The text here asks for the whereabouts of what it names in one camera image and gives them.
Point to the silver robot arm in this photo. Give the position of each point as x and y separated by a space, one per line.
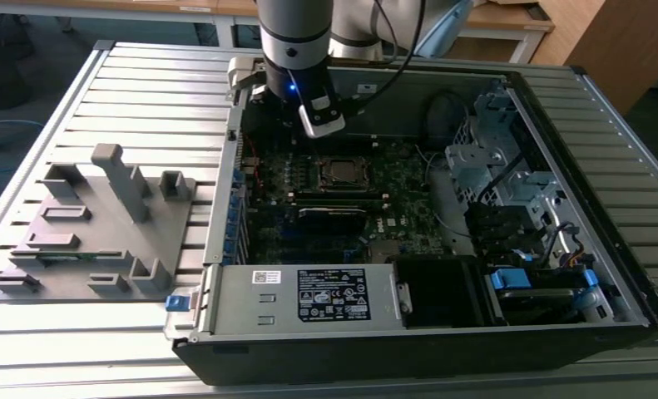
296 25

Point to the black RAM slot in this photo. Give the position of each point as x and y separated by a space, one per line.
334 205
334 201
334 192
334 196

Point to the silver drive cage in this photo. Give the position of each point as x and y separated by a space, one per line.
468 160

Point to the green motherboard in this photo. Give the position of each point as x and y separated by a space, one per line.
412 216

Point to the chipset heatsink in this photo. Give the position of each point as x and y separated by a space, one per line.
385 249

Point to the grey parts rack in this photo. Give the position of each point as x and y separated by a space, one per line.
113 245

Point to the grey power supply unit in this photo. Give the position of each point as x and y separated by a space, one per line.
240 299

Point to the black connector bundle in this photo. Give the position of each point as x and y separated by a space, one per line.
496 228

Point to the black office chair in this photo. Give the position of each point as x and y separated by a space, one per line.
2 62

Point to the blue case latch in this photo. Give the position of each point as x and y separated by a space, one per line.
176 302

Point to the green RAM stick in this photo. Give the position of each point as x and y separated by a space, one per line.
67 258

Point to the blue disk carrier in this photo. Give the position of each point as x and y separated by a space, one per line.
509 278

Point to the wooden cabinet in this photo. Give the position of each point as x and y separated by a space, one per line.
628 41

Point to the black PC case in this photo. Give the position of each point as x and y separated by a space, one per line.
362 361

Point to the black hard disk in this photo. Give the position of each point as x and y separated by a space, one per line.
535 305

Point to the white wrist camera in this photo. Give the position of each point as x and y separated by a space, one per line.
324 120

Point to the wooden desk white frame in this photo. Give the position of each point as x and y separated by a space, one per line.
507 23
85 4

